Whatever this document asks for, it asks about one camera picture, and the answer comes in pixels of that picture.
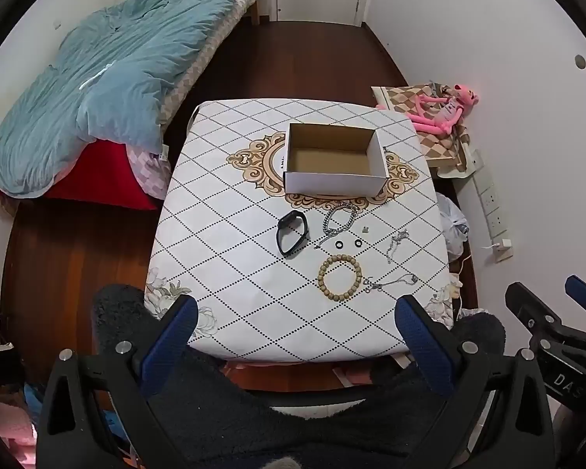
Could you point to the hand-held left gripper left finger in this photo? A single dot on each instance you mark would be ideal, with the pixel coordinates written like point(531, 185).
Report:
point(171, 342)

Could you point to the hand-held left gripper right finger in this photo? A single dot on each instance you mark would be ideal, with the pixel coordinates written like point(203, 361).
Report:
point(422, 342)

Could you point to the white cardboard box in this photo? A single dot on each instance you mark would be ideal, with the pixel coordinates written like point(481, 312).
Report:
point(332, 183)

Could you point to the white charger plug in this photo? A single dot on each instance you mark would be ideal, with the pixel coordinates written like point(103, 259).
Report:
point(504, 244)

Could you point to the white plastic bag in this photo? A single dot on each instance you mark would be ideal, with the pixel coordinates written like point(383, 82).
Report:
point(451, 224)

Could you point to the white power strip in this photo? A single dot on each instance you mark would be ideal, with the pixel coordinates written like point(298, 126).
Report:
point(488, 200)

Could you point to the diamond pattern tablecloth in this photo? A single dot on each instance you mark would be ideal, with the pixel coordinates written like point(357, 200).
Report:
point(234, 254)

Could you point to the white cardboard piece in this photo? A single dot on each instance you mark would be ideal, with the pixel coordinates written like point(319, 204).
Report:
point(464, 163)

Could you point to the pink patterned quilt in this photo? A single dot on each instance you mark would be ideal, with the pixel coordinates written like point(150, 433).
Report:
point(149, 171)

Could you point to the pink cloth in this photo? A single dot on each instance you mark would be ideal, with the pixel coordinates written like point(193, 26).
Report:
point(7, 425)

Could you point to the pink plush toy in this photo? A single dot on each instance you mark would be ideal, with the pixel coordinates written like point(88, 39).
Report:
point(444, 112)

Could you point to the blue duvet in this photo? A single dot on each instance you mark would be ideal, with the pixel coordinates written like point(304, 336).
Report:
point(102, 97)

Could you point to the bed with red base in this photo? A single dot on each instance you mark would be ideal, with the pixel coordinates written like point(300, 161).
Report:
point(198, 71)

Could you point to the white fabric strip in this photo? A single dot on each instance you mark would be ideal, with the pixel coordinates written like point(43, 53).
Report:
point(97, 75)

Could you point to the round wall cap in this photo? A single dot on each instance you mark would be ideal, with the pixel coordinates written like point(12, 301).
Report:
point(580, 61)

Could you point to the wooden bed frame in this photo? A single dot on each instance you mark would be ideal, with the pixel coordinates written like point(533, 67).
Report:
point(254, 10)

